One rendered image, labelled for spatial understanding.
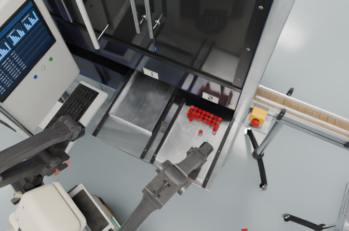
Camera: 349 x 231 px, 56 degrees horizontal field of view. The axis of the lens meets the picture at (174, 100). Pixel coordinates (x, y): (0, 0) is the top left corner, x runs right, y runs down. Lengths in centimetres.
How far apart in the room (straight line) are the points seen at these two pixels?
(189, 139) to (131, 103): 38
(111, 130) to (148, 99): 26
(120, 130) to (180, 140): 33
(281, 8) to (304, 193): 186
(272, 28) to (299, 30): 225
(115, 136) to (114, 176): 89
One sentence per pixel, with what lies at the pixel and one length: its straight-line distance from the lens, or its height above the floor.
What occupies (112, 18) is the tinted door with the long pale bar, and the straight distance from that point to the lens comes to 153.
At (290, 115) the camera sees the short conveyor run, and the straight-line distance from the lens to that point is 181.
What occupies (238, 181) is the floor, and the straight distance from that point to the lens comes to 260.
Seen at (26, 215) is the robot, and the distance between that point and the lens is 126.
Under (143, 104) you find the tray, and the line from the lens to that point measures 181.
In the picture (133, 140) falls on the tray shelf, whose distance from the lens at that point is 174.
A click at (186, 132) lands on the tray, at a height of 88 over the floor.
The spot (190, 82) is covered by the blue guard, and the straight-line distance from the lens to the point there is 162.
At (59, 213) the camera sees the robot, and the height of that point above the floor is 135.
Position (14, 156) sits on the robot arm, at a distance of 113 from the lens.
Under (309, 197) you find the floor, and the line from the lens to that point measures 271.
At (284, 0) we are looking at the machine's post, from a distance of 104.
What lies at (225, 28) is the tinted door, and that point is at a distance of 122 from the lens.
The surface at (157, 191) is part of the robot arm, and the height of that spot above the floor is 153.
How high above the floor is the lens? 250
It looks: 63 degrees down
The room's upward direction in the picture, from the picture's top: 3 degrees counter-clockwise
